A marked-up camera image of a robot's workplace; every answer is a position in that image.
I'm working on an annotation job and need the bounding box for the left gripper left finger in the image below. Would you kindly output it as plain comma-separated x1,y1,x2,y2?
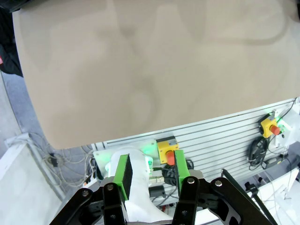
49,153,134,225

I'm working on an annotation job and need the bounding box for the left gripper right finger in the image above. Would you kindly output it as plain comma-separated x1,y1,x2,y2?
172,150,278,225

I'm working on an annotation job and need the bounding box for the yellow emergency stop box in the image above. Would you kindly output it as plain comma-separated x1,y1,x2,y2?
156,137,180,165
260,117,281,138

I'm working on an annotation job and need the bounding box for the black power adapter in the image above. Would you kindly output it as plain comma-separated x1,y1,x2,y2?
262,156,285,169

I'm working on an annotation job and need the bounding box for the white box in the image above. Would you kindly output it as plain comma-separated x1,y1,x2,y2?
0,133,65,225

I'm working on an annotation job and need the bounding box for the white board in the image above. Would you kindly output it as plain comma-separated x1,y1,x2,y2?
246,168,300,225

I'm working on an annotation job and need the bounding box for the black fabric bundle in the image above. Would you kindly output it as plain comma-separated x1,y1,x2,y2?
0,0,24,78

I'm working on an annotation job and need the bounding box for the black cable bundle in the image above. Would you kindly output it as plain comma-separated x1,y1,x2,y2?
161,159,194,188
247,137,271,171

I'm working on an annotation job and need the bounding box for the slotted aluminium base plate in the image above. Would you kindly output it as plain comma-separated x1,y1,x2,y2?
90,98,300,211

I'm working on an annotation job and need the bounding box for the grey cable tangle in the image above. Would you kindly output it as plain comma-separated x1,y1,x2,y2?
28,132,97,188

